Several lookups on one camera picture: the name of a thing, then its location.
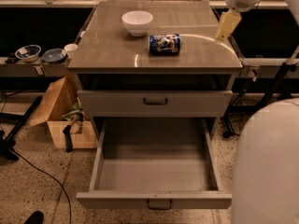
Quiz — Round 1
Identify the black pole on floor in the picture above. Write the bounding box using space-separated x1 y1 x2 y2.
0 96 42 161

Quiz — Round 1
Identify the black floor cable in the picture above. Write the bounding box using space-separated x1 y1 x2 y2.
8 147 73 224

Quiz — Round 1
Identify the cardboard box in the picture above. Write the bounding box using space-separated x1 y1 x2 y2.
29 77 95 148

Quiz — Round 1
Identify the white paper cup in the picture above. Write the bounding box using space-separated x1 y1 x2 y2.
64 43 78 58

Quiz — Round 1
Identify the open grey middle drawer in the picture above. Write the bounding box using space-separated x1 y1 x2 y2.
77 118 232 211

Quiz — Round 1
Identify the black tool in box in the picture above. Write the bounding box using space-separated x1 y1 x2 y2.
63 115 81 153

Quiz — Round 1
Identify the black shoe lower left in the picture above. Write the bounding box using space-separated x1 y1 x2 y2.
24 211 44 224

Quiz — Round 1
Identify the grey drawer cabinet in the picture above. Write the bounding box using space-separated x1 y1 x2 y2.
68 1 241 132

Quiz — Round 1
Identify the white bowl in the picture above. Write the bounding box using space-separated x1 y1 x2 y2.
121 10 153 36

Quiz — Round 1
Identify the closed grey upper drawer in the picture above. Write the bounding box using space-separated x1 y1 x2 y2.
78 91 232 118

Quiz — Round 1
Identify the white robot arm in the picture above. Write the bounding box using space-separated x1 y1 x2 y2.
216 0 299 224

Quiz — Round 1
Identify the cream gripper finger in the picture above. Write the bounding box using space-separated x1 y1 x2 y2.
216 9 241 42

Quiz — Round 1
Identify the side shelf bench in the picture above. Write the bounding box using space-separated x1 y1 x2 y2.
0 58 68 77

